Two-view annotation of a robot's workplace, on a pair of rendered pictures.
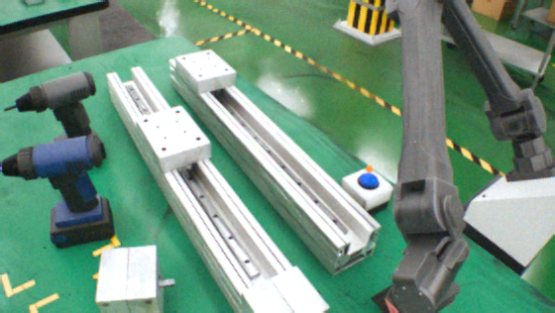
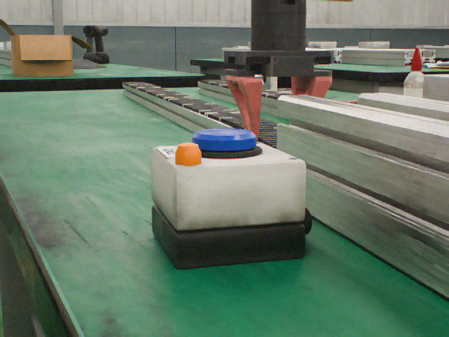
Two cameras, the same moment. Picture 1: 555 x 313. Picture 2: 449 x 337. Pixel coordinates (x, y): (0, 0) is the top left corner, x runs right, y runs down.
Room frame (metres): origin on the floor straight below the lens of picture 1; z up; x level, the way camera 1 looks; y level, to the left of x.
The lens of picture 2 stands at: (1.06, -0.06, 0.91)
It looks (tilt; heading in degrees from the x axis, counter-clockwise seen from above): 11 degrees down; 199
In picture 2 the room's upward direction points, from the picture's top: straight up
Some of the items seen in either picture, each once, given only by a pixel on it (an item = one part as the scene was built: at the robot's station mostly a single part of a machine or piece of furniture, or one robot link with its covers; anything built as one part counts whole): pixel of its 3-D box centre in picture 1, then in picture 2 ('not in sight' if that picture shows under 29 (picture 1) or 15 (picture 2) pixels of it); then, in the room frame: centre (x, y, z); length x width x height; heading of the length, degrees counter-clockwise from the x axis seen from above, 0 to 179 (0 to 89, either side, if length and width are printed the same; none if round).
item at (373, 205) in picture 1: (362, 193); (236, 196); (0.66, -0.19, 0.81); 0.10 x 0.08 x 0.06; 125
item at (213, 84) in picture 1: (204, 74); not in sight; (1.02, 0.21, 0.87); 0.16 x 0.11 x 0.07; 35
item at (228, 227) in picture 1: (174, 159); not in sight; (0.71, 0.22, 0.82); 0.80 x 0.10 x 0.09; 35
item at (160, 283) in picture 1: (140, 288); not in sight; (0.37, 0.20, 0.83); 0.11 x 0.10 x 0.10; 103
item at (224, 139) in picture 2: (368, 180); (224, 146); (0.66, -0.20, 0.84); 0.04 x 0.04 x 0.02
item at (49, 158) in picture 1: (55, 194); not in sight; (0.50, 0.40, 0.89); 0.20 x 0.08 x 0.22; 114
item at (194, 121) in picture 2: not in sight; (170, 105); (-0.07, -0.55, 0.79); 0.96 x 0.04 x 0.03; 35
